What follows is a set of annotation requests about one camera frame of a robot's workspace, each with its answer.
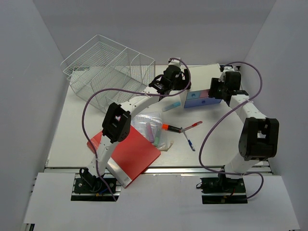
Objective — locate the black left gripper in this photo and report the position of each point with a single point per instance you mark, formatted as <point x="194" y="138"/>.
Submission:
<point x="183" y="83"/>

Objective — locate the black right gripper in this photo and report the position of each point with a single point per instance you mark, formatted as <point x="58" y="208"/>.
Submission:
<point x="214" y="83"/>

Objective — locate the light blue drawer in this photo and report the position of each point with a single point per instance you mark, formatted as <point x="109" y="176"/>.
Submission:
<point x="192" y="95"/>

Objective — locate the white mini drawer cabinet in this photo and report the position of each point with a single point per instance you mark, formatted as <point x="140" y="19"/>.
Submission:
<point x="201" y="78"/>

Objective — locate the periwinkle blue drawer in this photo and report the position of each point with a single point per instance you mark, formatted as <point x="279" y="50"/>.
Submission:
<point x="201" y="102"/>

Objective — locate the pink drawer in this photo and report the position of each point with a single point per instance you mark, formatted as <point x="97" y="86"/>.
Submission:
<point x="204" y="94"/>

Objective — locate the orange black highlighter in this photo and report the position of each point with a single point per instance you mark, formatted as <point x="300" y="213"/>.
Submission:
<point x="171" y="128"/>

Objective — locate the red pen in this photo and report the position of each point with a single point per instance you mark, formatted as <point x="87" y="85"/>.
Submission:
<point x="192" y="126"/>

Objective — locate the purple highlighter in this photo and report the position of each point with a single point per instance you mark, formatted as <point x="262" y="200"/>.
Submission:
<point x="149" y="132"/>

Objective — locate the blue pen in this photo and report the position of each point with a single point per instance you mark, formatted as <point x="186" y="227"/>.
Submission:
<point x="189" y="141"/>

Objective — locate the green highlighter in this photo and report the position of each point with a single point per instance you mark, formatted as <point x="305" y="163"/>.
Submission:
<point x="157" y="137"/>

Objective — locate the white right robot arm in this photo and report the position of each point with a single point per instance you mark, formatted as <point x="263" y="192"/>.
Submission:
<point x="259" y="137"/>

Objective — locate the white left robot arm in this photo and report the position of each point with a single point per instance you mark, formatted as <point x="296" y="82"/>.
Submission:
<point x="116" y="123"/>

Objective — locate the blue highlighter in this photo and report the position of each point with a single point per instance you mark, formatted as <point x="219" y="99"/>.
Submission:
<point x="171" y="106"/>

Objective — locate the clear plastic bag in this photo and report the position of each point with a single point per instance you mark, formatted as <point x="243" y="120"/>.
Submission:
<point x="156" y="121"/>

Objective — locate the red folder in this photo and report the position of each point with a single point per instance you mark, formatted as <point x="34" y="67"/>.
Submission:
<point x="131" y="157"/>

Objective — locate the white wire mesh organizer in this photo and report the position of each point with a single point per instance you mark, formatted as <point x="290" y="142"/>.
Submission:
<point x="103" y="64"/>

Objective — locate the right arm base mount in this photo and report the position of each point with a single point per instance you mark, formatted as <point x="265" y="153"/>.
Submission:
<point x="222" y="190"/>

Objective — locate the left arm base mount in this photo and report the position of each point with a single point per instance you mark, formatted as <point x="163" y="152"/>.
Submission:
<point x="87" y="187"/>

